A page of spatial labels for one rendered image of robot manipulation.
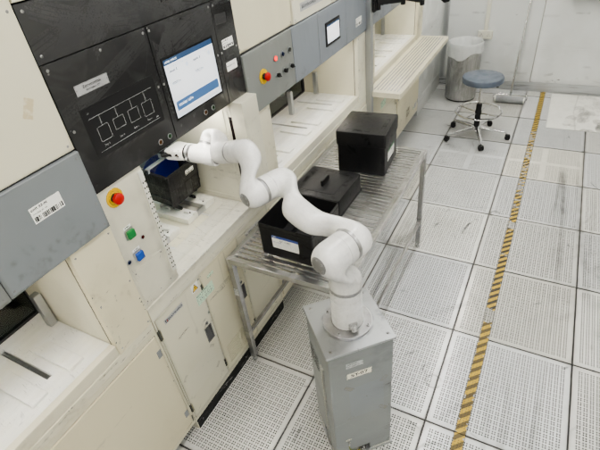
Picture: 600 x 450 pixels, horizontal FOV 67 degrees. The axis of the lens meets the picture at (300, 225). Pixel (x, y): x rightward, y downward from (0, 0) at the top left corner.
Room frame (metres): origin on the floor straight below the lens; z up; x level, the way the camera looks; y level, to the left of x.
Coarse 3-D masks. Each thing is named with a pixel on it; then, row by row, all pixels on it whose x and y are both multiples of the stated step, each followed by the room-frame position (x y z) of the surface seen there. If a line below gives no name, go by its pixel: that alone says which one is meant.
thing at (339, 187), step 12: (312, 168) 2.19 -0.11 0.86; (324, 168) 2.17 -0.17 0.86; (300, 180) 2.07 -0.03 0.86; (312, 180) 2.06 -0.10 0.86; (324, 180) 2.01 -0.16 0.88; (336, 180) 2.03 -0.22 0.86; (348, 180) 2.01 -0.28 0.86; (360, 180) 2.06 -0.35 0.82; (300, 192) 1.96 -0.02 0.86; (312, 192) 1.94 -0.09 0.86; (324, 192) 1.93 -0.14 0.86; (336, 192) 1.92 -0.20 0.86; (348, 192) 1.93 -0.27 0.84; (348, 204) 1.92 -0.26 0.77
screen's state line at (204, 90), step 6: (210, 84) 1.80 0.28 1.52; (216, 84) 1.83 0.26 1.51; (198, 90) 1.73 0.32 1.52; (204, 90) 1.76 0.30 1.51; (210, 90) 1.79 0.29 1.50; (186, 96) 1.67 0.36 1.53; (192, 96) 1.70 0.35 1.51; (198, 96) 1.73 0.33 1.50; (180, 102) 1.64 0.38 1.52; (186, 102) 1.66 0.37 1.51; (192, 102) 1.69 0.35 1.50; (180, 108) 1.63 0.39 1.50
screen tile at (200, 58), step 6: (210, 48) 1.84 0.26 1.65; (198, 54) 1.77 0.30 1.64; (204, 54) 1.80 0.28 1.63; (210, 54) 1.83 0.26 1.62; (192, 60) 1.74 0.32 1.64; (198, 60) 1.77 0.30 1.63; (204, 60) 1.80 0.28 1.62; (210, 60) 1.82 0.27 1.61; (210, 66) 1.82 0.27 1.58; (204, 72) 1.78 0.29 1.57; (210, 72) 1.81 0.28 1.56; (198, 78) 1.75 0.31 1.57; (204, 78) 1.78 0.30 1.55; (210, 78) 1.80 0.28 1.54; (198, 84) 1.74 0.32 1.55
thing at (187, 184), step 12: (180, 168) 1.89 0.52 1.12; (192, 168) 1.96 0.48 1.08; (156, 180) 1.84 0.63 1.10; (168, 180) 1.81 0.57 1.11; (180, 180) 1.88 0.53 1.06; (192, 180) 1.95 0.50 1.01; (156, 192) 1.86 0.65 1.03; (168, 192) 1.82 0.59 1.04; (180, 192) 1.87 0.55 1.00; (192, 192) 1.94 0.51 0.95; (168, 204) 1.90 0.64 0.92
